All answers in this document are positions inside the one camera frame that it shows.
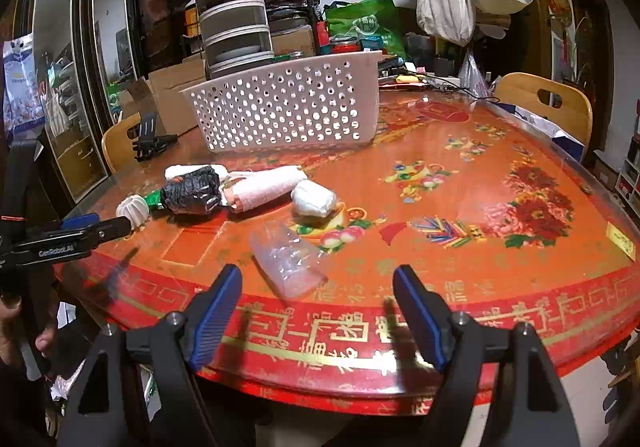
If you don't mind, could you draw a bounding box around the clear plastic bag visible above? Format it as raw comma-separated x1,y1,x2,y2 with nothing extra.
248,223,328,301

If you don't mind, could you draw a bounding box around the white tiered storage rack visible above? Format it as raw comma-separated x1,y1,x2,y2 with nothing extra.
194,0,274,79

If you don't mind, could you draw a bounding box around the wooden chair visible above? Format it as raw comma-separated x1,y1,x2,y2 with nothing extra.
494,72,593,162
101,112,141,174

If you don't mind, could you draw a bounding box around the white perforated plastic basket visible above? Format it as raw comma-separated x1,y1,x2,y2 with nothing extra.
181,51,383,152

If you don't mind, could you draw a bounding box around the white ribbed round object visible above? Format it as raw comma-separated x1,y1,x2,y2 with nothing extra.
115,195,150,229

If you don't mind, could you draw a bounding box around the black knitted glove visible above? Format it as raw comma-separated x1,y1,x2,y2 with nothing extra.
160,169,221,215

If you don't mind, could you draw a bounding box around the blue white snack bag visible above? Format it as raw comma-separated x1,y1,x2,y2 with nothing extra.
2,33,46,144

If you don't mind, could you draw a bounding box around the brown cardboard box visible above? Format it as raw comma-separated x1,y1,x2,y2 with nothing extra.
120,57,206,136

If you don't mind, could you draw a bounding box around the white wrapped tissue pack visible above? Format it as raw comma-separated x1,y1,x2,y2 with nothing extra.
291,180,337,219

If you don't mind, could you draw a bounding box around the pink white rolled cloth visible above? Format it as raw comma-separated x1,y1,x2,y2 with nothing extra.
221,166,308,213

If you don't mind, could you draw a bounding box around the left wooden chair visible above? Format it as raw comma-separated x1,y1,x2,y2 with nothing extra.
101,112,141,174

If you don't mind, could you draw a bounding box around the black phone stand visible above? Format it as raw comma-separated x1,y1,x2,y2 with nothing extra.
127,112,178,162

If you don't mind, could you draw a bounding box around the green snack packet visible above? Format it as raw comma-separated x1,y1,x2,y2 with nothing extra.
143,189,164,211

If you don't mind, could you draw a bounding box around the person's left hand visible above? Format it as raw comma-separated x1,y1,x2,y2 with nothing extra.
0,287,61,368

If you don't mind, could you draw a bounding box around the right wooden chair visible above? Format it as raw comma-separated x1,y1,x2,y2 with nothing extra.
494,72,593,162

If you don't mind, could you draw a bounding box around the green shopping bag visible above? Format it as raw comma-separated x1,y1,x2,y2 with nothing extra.
324,0,406,58

